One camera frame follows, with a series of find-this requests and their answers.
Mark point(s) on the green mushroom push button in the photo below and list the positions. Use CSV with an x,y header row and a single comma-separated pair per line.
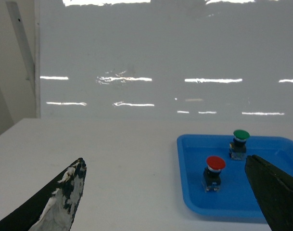
x,y
237,148

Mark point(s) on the blue plastic tray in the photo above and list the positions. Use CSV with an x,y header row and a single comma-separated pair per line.
x,y
235,199

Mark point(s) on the red mushroom push button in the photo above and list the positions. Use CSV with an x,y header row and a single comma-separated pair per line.
x,y
211,174

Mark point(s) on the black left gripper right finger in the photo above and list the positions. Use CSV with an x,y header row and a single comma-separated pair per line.
x,y
273,190

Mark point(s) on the white glossy back board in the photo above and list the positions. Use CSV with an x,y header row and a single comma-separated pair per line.
x,y
167,59

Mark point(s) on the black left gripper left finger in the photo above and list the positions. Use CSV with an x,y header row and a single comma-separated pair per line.
x,y
52,208

